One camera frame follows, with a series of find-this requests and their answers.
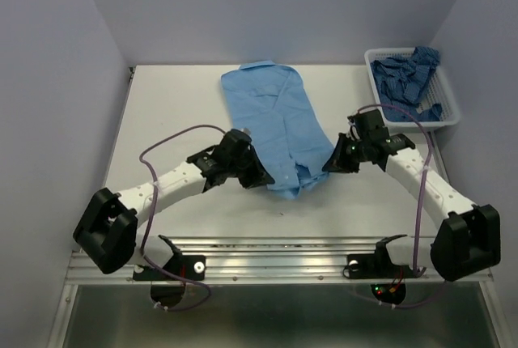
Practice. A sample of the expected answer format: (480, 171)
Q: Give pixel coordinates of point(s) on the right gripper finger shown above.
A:
(341, 164)
(340, 151)

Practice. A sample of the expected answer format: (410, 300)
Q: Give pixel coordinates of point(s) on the dark blue patterned shirt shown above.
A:
(403, 82)

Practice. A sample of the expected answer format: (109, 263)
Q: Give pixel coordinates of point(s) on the white plastic basket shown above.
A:
(439, 92)

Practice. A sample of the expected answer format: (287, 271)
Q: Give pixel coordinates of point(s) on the aluminium mounting rail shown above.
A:
(243, 261)

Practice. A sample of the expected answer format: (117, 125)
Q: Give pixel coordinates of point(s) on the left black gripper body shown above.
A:
(236, 167)

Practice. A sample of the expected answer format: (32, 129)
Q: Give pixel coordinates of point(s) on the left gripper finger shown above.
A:
(256, 164)
(251, 179)

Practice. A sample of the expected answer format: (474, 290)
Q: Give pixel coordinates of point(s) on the light blue long sleeve shirt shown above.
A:
(269, 101)

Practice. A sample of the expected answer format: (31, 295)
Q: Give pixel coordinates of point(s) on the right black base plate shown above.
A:
(374, 266)

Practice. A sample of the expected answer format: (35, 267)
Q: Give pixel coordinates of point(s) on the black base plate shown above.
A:
(192, 267)
(374, 266)

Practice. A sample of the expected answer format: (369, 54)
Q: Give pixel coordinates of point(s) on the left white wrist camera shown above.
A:
(246, 131)

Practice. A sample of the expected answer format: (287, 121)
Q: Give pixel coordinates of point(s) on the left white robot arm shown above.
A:
(114, 229)

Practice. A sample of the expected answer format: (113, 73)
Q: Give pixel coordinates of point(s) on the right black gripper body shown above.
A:
(357, 153)

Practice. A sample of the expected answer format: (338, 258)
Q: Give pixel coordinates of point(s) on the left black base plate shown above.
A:
(192, 267)

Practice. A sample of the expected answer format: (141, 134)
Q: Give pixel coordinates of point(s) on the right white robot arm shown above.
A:
(453, 235)

